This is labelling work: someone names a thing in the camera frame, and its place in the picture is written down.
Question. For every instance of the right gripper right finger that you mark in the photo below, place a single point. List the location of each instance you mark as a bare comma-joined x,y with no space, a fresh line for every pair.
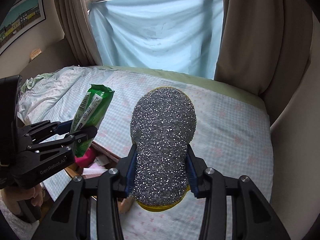
191,168

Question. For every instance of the orange pompom glitter scrubber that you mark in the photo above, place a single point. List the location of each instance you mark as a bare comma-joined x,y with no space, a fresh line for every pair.
162,126

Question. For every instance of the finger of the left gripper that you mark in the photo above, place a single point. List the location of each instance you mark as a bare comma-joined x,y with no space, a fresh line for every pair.
63,127
80,136

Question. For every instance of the person left hand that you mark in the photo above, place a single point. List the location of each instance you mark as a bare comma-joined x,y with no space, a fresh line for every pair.
12,195

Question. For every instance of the framed wall picture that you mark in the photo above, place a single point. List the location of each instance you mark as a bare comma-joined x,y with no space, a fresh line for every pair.
24,15

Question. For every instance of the light blue sheet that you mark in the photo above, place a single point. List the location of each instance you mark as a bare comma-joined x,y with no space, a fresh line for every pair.
176,35

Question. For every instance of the cardboard box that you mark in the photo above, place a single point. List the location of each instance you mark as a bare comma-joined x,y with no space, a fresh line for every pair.
95,163

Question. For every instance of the green wet wipes pack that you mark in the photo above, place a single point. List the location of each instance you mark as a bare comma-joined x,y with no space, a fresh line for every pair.
93,107

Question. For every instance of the magenta pouch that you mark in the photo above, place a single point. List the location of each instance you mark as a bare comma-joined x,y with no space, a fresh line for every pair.
87,159

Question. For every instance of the left brown curtain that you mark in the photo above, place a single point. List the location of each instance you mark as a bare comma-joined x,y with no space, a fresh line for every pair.
73,17

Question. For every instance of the brown curtain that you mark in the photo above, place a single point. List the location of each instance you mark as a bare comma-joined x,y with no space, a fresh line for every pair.
73,17
265,48

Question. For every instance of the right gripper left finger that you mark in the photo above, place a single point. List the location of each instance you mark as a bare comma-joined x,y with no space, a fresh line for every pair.
131,169

